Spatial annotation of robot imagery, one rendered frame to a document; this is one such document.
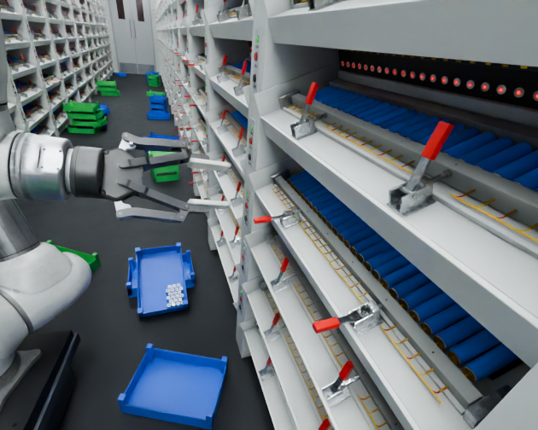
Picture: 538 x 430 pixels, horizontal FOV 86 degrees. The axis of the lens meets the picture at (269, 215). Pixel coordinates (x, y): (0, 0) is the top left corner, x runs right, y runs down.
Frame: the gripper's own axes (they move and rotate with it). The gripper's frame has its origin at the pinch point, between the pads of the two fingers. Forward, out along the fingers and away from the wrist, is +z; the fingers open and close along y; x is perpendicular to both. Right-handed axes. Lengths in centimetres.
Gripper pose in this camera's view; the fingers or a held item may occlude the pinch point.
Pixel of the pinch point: (212, 184)
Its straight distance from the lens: 51.3
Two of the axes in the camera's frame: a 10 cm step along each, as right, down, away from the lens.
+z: 9.1, 0.5, 4.1
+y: -0.3, -9.8, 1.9
